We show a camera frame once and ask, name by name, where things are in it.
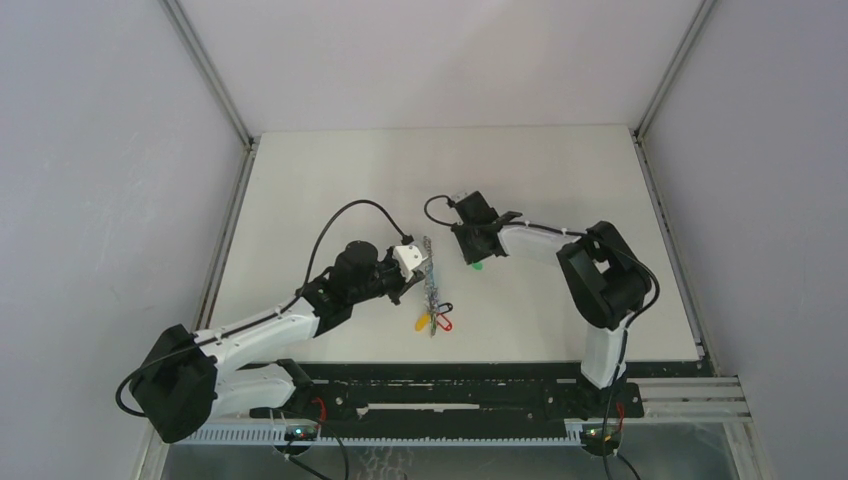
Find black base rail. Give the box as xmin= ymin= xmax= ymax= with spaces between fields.
xmin=271 ymin=362 xmax=645 ymax=438

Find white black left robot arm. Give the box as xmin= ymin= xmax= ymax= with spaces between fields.
xmin=128 ymin=241 xmax=428 ymax=444

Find round key organizer with rings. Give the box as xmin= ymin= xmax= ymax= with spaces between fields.
xmin=422 ymin=236 xmax=440 ymax=315

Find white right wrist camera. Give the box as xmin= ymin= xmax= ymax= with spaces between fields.
xmin=450 ymin=191 xmax=470 ymax=202

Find right aluminium frame post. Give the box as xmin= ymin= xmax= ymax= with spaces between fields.
xmin=632 ymin=0 xmax=720 ymax=144

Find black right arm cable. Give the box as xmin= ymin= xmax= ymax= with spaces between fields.
xmin=423 ymin=193 xmax=662 ymax=480

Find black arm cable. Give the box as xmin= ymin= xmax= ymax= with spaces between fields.
xmin=115 ymin=199 xmax=415 ymax=419
xmin=423 ymin=193 xmax=662 ymax=480

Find red tagged key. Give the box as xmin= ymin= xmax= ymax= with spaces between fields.
xmin=429 ymin=302 xmax=454 ymax=337

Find yellow tagged key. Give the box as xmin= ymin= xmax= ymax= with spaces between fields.
xmin=415 ymin=313 xmax=431 ymax=332

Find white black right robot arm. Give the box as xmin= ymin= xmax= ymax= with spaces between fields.
xmin=446 ymin=191 xmax=660 ymax=416

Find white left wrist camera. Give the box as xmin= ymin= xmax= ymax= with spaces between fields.
xmin=392 ymin=244 xmax=427 ymax=279

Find white slotted cable duct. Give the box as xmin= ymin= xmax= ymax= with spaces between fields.
xmin=178 ymin=423 xmax=582 ymax=447

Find left aluminium frame post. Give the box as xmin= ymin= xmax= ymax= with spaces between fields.
xmin=158 ymin=0 xmax=256 ymax=150

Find aluminium frame post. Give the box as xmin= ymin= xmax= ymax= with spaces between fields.
xmin=158 ymin=0 xmax=256 ymax=150
xmin=632 ymin=0 xmax=720 ymax=144

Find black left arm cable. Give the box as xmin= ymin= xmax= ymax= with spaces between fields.
xmin=115 ymin=199 xmax=415 ymax=419

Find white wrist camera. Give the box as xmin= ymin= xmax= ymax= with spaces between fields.
xmin=450 ymin=191 xmax=470 ymax=202
xmin=392 ymin=244 xmax=427 ymax=279

